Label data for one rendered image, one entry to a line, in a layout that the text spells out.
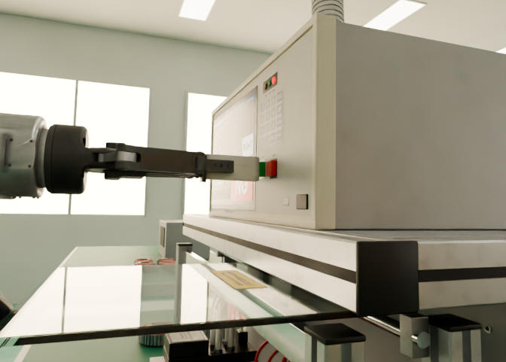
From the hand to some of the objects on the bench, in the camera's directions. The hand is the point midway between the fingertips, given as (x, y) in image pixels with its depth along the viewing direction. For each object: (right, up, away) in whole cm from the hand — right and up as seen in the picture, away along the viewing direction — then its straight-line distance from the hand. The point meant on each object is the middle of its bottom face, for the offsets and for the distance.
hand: (230, 168), depth 49 cm
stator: (-24, -48, +64) cm, 84 cm away
